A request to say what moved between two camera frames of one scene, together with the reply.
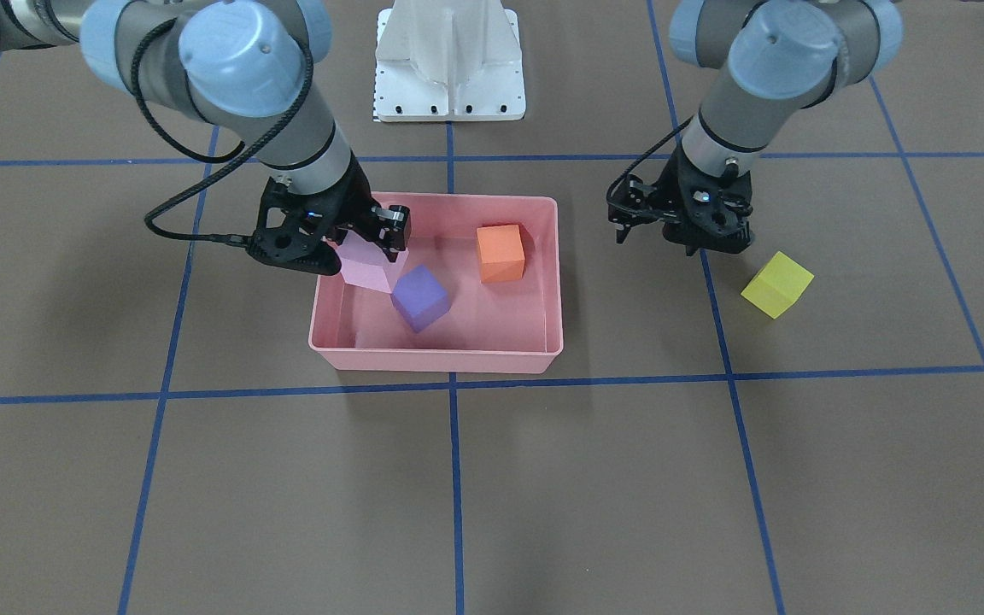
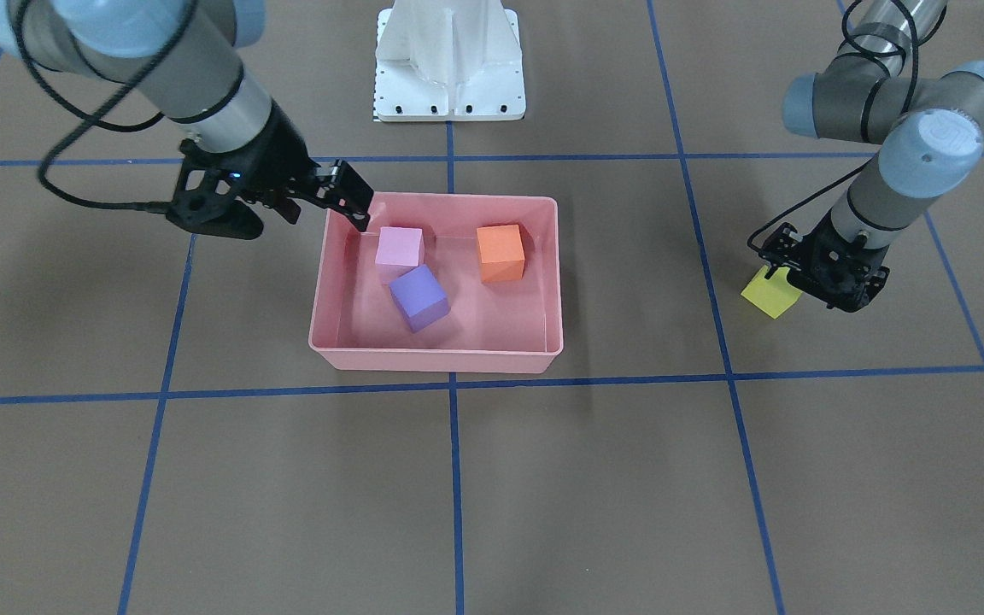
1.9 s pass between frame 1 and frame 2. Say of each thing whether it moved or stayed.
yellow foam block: stayed
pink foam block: moved
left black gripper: moved
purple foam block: stayed
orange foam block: stayed
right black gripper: moved
